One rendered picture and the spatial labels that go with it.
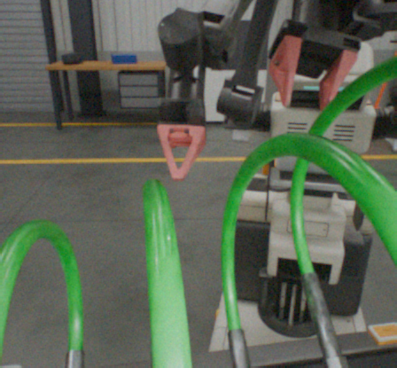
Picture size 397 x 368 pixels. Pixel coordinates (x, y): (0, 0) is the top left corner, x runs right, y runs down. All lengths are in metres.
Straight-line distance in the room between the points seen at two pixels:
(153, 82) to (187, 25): 4.70
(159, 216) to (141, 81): 5.07
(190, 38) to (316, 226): 0.83
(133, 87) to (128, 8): 1.69
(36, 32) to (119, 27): 1.31
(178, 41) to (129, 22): 6.02
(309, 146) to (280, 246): 1.02
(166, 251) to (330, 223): 1.06
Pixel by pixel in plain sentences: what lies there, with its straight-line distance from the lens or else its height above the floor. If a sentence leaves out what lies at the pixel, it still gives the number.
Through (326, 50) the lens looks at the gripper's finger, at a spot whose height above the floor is 1.40.
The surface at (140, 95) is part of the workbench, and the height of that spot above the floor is 0.50.
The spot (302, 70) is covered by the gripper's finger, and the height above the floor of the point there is 1.38.
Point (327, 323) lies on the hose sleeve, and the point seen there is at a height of 1.17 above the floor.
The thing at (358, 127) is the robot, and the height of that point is 1.17.
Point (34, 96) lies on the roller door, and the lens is 6.97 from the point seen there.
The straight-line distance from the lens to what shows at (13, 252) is 0.22.
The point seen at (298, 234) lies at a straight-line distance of 0.43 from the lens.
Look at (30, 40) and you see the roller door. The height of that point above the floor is 1.16.
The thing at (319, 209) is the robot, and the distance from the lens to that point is 1.21.
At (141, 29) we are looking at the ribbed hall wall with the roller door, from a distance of 6.49.
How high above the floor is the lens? 1.44
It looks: 21 degrees down
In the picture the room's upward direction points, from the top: straight up
